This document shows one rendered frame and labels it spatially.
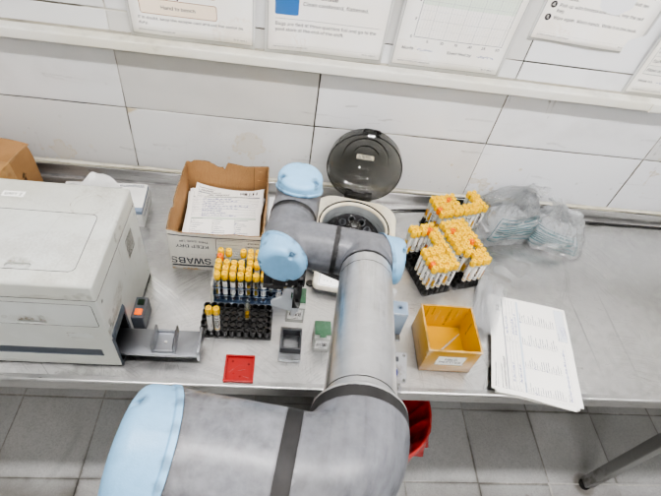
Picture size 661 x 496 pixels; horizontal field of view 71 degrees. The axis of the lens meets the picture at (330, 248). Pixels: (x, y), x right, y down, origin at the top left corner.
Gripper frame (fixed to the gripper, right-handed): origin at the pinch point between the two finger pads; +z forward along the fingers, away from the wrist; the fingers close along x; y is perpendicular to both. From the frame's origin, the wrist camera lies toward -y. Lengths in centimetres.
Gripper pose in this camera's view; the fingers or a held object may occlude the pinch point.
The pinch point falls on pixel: (296, 301)
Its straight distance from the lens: 102.1
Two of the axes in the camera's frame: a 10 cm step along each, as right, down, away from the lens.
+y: -9.9, -1.0, -0.9
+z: -1.3, 6.6, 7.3
